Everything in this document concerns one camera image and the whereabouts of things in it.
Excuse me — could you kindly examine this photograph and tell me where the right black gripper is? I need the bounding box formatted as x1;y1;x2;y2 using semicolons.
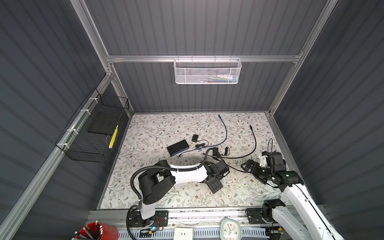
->
241;158;273;182

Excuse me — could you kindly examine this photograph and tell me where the small black power adapter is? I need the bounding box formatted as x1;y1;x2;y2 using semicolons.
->
212;147;220;157

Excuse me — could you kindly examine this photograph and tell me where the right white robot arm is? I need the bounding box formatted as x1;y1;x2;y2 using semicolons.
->
241;151;344;240

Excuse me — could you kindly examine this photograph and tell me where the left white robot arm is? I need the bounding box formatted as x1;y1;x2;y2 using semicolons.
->
130;160;230;221

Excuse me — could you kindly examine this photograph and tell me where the large black power adapter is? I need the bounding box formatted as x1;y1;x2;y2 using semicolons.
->
192;134;199;143

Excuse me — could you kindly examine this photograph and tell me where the white desk clock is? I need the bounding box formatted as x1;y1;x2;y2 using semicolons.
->
220;218;242;240

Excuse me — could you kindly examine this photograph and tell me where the white power socket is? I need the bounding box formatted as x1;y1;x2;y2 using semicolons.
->
173;228;194;240

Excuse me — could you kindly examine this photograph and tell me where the yellow striped item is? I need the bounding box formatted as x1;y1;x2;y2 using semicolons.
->
109;125;119;149

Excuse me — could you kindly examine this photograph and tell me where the black box in basket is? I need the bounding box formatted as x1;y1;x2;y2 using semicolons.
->
88;112;120;136

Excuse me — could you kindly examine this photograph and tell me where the red pen cup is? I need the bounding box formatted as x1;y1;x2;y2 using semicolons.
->
72;221;119;240

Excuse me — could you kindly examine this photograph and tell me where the blue ethernet cable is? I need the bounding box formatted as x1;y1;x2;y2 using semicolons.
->
176;114;228;157

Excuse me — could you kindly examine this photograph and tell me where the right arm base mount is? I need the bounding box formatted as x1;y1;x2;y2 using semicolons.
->
245;208;266;225

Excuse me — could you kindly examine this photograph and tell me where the black ethernet cable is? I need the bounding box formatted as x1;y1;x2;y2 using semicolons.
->
223;125;258;160

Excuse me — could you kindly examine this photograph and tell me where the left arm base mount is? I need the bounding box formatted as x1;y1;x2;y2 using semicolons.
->
126;210;169;228

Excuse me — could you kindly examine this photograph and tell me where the white wire mesh basket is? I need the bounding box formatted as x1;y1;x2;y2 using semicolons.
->
173;57;242;85

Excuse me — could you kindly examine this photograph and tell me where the black wire basket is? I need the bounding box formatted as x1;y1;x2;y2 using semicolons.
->
56;89;130;164

